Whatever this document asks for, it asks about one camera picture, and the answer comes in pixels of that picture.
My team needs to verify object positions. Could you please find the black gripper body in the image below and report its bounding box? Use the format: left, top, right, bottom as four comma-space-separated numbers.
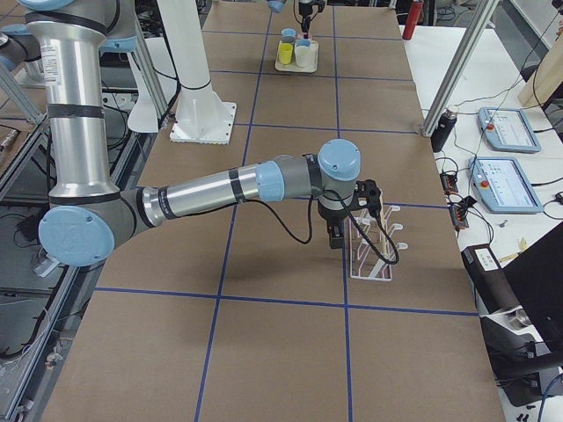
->
298, 0, 325, 18
318, 200, 348, 239

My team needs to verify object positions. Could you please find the blue plastic cup front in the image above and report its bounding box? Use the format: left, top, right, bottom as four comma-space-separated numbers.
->
296, 39, 311, 47

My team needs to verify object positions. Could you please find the light blue cup rear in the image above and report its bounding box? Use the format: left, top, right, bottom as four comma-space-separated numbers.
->
281, 28, 296, 44

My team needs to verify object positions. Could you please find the pale green plastic cup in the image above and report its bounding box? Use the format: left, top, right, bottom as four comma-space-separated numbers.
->
294, 46, 311, 69

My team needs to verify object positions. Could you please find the yellow plastic cup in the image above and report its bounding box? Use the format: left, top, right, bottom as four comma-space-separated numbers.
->
277, 42, 294, 65

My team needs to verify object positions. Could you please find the cream serving tray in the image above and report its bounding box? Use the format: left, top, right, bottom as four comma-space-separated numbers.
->
274, 40, 318, 73

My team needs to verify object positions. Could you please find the red bottle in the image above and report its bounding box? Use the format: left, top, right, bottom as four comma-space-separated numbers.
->
402, 0, 424, 40

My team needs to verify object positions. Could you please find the black water bottle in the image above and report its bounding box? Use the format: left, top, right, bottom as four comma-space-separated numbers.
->
430, 106, 457, 153

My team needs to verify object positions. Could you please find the black computer box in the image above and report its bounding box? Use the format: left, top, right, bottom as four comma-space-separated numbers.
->
461, 244, 522, 316

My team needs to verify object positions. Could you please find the lower teach pendant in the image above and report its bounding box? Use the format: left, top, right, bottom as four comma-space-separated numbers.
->
470, 156, 544, 215

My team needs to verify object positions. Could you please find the teach pendant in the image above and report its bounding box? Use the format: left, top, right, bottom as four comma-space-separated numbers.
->
478, 107, 541, 154
470, 156, 544, 215

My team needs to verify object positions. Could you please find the upper teach pendant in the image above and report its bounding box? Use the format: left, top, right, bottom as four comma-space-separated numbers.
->
478, 107, 541, 154

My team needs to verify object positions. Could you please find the black monitor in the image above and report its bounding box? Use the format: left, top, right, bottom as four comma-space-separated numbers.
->
504, 225, 563, 352

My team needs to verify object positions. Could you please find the white wire cup rack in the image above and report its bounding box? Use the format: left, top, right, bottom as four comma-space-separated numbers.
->
348, 203, 409, 281

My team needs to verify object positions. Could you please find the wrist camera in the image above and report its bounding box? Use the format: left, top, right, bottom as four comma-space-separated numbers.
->
355, 179, 382, 220

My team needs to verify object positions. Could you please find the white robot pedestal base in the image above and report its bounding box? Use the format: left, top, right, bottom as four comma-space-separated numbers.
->
157, 0, 237, 144

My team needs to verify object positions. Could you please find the aluminium frame post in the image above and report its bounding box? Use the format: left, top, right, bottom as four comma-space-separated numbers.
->
421, 0, 500, 137

